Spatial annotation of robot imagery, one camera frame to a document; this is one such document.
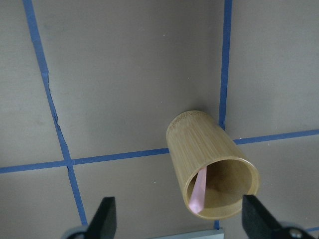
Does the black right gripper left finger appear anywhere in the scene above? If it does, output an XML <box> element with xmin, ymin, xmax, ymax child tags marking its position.
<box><xmin>84</xmin><ymin>197</ymin><xmax>117</xmax><ymax>239</ymax></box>

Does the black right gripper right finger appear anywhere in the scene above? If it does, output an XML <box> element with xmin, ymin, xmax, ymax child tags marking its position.
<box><xmin>242</xmin><ymin>195</ymin><xmax>294</xmax><ymax>239</ymax></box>

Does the bamboo cylinder holder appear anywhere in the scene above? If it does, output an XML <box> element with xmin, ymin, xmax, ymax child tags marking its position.
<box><xmin>166</xmin><ymin>111</ymin><xmax>260</xmax><ymax>220</ymax></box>

